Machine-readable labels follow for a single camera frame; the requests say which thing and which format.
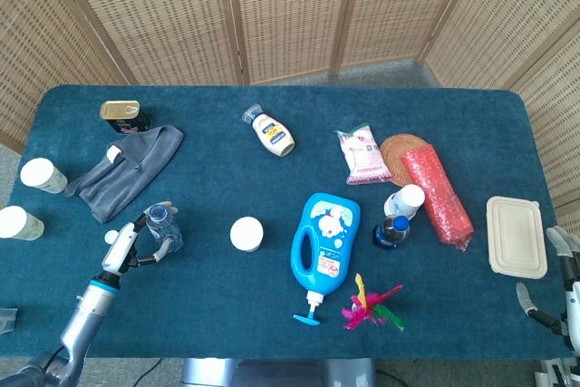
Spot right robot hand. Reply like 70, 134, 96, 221
515, 226, 580, 350

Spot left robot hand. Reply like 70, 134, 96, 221
101, 199, 179, 276

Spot clear plastic water bottle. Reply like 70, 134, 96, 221
144, 203, 185, 255

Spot white paper cup green print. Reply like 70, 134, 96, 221
19, 157, 69, 195
0, 205, 45, 241

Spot white paper cup blue print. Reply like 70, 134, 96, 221
229, 216, 265, 253

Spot cream mayonnaise squeeze bottle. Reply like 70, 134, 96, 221
241, 103, 296, 158

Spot small white drink bottle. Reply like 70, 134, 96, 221
383, 183, 426, 220

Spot dark cola bottle blue cap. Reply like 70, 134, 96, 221
372, 214, 411, 251

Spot blue detergent pump bottle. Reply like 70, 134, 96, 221
290, 192, 362, 327

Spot grey folded towel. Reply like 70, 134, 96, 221
63, 124, 186, 224

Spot beige lidded lunch box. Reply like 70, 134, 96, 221
486, 195, 548, 280

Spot teal table cover cloth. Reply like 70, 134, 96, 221
0, 84, 570, 360

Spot clear plastic piece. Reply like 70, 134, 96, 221
0, 307, 19, 336

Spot black gold tin can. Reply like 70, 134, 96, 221
99, 100, 151, 136

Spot red bubble wrap roll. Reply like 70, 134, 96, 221
401, 143, 475, 252

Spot grey robot torso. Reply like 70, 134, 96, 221
180, 357, 377, 387

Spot colourful feather shuttlecock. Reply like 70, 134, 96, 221
341, 272, 405, 333

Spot round woven rattan coaster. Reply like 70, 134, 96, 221
379, 133, 430, 188

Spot pink white snack packet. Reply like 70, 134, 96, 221
333, 122, 393, 186

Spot woven bamboo folding screen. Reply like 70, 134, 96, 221
0, 0, 580, 237

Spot black floor cable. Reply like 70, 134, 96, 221
374, 367, 401, 387
134, 357, 163, 387

